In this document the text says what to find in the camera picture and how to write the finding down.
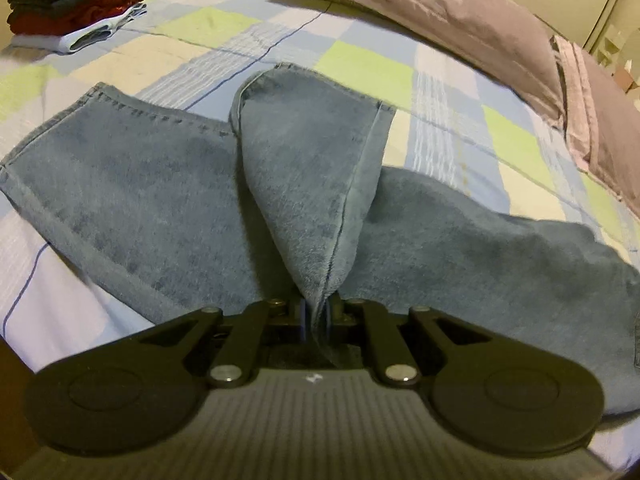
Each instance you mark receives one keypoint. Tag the white dressing table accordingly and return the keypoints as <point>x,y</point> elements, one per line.
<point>622,60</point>

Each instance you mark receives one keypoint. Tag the stack of folded clothes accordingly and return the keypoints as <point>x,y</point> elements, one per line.
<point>70,5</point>

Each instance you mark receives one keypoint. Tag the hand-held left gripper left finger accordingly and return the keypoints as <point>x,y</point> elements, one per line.
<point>302,320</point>

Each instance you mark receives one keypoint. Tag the blue denim jeans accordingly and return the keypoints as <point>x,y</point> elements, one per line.
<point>165,200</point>

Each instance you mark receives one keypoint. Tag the checkered pastel bed sheet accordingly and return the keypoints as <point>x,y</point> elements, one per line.
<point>350,65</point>

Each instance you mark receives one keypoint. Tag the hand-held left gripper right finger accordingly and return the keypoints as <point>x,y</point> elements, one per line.
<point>326,320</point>

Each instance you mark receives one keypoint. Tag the mauve pillow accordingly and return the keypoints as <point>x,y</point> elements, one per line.
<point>440,5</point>

